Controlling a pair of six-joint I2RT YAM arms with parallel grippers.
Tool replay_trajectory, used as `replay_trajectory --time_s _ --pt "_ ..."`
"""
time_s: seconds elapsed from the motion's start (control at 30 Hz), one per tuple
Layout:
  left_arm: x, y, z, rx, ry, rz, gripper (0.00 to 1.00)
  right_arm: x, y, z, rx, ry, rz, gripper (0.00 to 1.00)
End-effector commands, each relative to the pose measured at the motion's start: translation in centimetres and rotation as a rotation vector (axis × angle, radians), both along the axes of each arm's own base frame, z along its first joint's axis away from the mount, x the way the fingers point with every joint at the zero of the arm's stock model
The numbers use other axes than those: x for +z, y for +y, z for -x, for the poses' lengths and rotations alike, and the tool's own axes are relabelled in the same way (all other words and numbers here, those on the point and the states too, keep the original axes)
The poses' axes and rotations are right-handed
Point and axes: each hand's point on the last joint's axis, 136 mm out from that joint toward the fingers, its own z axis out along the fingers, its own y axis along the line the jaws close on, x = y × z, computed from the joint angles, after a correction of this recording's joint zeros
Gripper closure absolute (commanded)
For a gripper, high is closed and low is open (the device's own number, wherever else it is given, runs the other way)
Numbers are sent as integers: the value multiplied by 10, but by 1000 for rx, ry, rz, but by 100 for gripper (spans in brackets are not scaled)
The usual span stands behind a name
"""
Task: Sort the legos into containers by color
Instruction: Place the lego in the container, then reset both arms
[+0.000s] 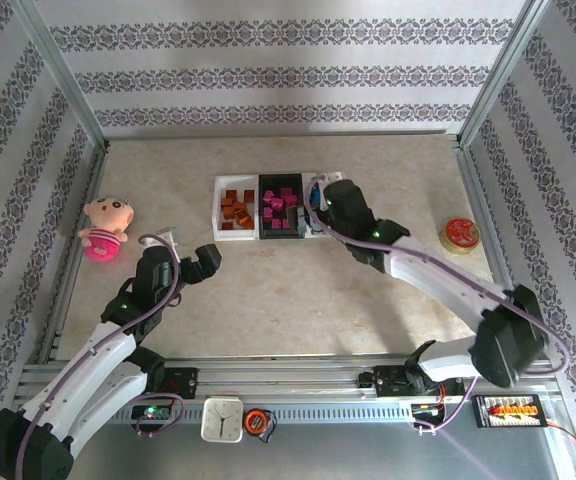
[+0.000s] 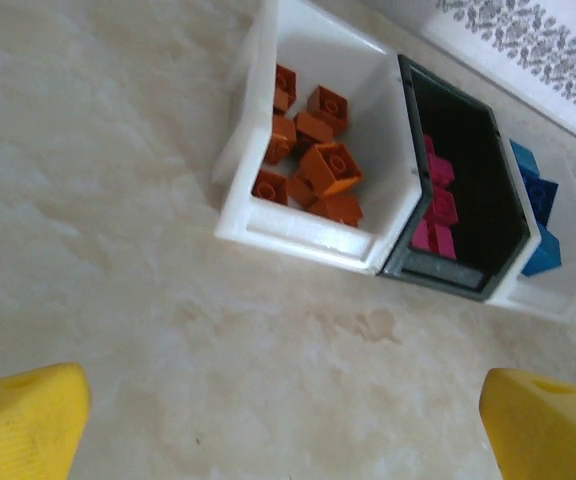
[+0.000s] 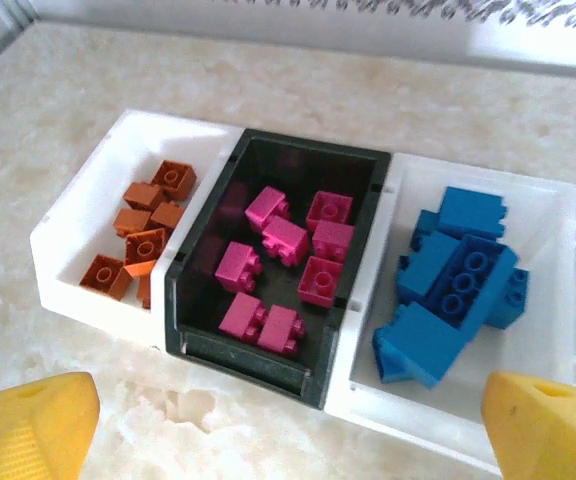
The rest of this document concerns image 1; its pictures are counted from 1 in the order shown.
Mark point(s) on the orange lego brick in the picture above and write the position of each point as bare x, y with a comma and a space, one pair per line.
229, 214
247, 226
227, 226
227, 193
248, 195
226, 202
243, 216
239, 206

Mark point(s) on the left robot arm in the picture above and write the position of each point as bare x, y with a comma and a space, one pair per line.
83, 360

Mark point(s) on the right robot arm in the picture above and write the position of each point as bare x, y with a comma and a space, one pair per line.
443, 277

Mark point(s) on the white plastic container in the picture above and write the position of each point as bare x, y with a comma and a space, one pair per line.
216, 215
313, 235

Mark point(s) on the black plastic container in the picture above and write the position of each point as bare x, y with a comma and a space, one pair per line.
280, 234

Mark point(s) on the pink plush doll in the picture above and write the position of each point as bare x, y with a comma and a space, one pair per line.
108, 215

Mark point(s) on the round red gold tin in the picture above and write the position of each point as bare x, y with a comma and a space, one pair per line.
460, 234

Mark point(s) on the small lit circuit board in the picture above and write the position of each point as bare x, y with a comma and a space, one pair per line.
150, 413

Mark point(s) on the white square clock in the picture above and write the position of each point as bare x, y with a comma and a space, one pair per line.
222, 420

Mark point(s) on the orange black tape measure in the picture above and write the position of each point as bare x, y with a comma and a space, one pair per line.
256, 421

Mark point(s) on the grey metal sheet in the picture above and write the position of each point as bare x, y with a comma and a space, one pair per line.
343, 455

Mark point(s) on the black power distribution board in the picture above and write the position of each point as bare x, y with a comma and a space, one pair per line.
510, 417

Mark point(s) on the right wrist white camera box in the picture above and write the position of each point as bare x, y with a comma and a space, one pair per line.
330, 176

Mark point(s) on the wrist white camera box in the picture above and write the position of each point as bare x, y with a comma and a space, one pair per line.
330, 176
169, 237

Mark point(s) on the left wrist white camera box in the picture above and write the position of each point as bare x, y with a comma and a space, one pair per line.
169, 237

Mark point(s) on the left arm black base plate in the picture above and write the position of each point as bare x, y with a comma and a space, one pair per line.
185, 382

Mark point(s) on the aluminium side rail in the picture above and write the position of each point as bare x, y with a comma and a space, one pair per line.
95, 175
475, 190

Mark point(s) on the aluminium mounting rail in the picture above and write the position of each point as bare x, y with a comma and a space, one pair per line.
293, 380

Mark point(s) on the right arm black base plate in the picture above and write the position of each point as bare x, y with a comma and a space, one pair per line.
393, 382

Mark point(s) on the aluminium frame post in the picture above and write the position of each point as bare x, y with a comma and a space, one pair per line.
65, 75
500, 75

